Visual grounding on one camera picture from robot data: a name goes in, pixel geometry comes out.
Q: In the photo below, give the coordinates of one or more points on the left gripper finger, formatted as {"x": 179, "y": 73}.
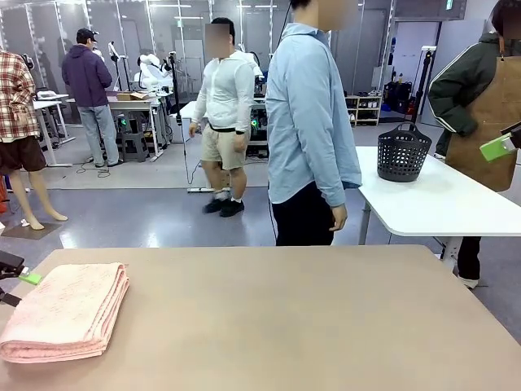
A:
{"x": 10, "y": 298}
{"x": 16, "y": 271}

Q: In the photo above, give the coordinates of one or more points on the pink towel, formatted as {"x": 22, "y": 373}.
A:
{"x": 61, "y": 309}

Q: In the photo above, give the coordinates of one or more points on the dark grey perforated basket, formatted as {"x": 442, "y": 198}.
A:
{"x": 403, "y": 163}

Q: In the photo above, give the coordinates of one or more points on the person's right forearm blue sleeve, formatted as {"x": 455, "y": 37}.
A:
{"x": 325, "y": 175}

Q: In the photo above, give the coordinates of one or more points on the small white robot arm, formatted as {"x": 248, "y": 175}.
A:
{"x": 148, "y": 65}

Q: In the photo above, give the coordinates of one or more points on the person's right hand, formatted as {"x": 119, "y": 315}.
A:
{"x": 341, "y": 220}

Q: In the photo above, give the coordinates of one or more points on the grey floor mat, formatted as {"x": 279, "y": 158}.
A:
{"x": 28, "y": 231}

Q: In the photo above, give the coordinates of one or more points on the person in brown apron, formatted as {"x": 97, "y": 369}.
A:
{"x": 484, "y": 102}

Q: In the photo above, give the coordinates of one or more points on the large white table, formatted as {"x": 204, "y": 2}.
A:
{"x": 427, "y": 203}

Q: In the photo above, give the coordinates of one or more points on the tall black light stand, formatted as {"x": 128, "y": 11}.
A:
{"x": 423, "y": 81}

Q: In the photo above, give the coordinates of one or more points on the stack of black cases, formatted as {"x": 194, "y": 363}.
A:
{"x": 399, "y": 97}

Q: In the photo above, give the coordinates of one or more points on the wooden shoe rack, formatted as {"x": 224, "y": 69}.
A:
{"x": 366, "y": 110}

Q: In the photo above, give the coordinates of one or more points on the mannequin in plaid shirt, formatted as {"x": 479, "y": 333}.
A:
{"x": 16, "y": 102}

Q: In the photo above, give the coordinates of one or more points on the black step stool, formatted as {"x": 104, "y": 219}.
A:
{"x": 134, "y": 146}

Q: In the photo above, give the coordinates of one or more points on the white desk with white legs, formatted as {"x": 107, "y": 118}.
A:
{"x": 49, "y": 102}

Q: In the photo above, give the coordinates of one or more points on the person in light blue shirt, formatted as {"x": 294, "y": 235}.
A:
{"x": 305, "y": 122}

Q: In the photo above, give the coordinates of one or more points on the grey work desk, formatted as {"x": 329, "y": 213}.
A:
{"x": 134, "y": 105}

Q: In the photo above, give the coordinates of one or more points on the person in purple hoodie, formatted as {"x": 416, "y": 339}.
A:
{"x": 87, "y": 77}

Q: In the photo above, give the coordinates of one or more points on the flat open cardboard box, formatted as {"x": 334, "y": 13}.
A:
{"x": 132, "y": 96}

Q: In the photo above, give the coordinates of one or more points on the small white standing desk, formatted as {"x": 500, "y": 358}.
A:
{"x": 189, "y": 110}

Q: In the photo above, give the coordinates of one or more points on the stand with white panel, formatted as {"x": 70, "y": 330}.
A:
{"x": 115, "y": 53}

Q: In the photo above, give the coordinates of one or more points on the equipment rack with green lights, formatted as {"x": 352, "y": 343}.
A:
{"x": 258, "y": 122}

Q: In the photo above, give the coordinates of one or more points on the person in white shirt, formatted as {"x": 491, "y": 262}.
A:
{"x": 226, "y": 89}

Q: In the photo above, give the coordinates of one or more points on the black camera tripod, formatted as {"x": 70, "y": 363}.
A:
{"x": 175, "y": 89}

